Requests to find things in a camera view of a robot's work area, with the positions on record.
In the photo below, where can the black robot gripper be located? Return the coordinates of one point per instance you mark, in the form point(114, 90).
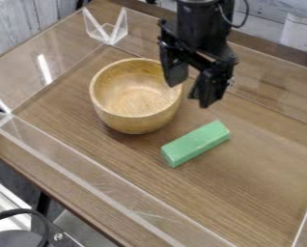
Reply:
point(202, 52)

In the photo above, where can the green rectangular block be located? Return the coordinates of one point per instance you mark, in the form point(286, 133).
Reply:
point(193, 144)

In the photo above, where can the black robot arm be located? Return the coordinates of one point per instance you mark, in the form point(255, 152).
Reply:
point(209, 14)

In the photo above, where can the brown wooden bowl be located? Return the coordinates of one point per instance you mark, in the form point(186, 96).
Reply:
point(131, 96)

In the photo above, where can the white cylindrical container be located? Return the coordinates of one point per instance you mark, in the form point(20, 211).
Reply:
point(294, 35)

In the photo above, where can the black table leg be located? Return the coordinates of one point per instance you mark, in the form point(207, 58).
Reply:
point(43, 203)

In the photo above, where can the clear acrylic enclosure wall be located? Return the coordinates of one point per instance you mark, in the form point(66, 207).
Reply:
point(238, 196)

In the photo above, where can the grey metal bracket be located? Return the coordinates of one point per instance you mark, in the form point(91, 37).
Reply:
point(58, 237)

